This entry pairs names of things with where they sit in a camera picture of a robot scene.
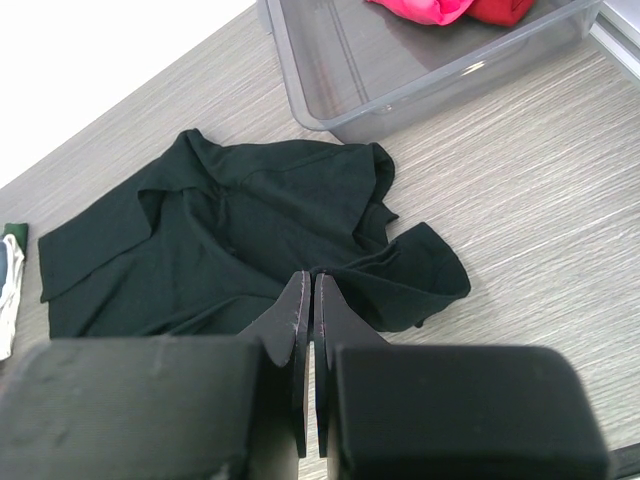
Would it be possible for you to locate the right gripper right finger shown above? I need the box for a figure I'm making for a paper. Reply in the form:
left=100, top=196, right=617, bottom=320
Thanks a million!
left=314, top=275, right=610, bottom=479

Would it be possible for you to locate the clear plastic bin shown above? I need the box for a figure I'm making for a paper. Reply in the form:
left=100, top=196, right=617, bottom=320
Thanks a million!
left=256, top=1, right=600, bottom=143

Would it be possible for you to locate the black t shirt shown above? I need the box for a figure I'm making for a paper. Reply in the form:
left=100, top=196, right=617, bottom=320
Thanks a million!
left=39, top=129, right=471, bottom=338

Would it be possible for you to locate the folded white t shirt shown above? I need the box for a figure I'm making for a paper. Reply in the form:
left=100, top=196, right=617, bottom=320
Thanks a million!
left=1, top=234, right=25, bottom=361

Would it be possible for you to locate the folded blue t shirt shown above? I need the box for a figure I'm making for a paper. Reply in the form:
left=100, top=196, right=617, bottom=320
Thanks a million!
left=0, top=242, right=8, bottom=290

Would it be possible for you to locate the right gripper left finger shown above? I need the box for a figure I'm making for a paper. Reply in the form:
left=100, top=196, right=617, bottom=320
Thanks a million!
left=1, top=272, right=311, bottom=479

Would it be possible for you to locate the folded green t shirt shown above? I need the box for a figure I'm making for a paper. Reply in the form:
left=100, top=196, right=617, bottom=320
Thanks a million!
left=2, top=223, right=29, bottom=252

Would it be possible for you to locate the pink t shirt in bin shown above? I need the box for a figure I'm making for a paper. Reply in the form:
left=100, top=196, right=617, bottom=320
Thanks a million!
left=370, top=0, right=474, bottom=26

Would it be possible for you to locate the red t shirt in bin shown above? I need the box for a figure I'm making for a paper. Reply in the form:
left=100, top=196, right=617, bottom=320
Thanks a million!
left=466, top=0, right=535, bottom=27

